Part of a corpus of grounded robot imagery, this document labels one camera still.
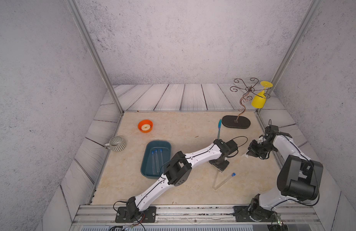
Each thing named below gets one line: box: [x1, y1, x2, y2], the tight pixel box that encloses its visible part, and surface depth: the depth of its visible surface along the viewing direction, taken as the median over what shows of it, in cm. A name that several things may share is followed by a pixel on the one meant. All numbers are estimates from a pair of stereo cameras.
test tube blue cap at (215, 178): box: [211, 170, 220, 189], surface depth 86 cm
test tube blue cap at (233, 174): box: [214, 172, 237, 191], surface depth 86 cm
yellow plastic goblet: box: [251, 80, 274, 109], surface depth 98 cm
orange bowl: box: [137, 119, 154, 134], surface depth 109 cm
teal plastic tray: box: [140, 140, 172, 179], surface depth 93 cm
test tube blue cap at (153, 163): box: [151, 151, 156, 176], surface depth 92 cm
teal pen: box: [217, 118, 222, 140], surface depth 113 cm
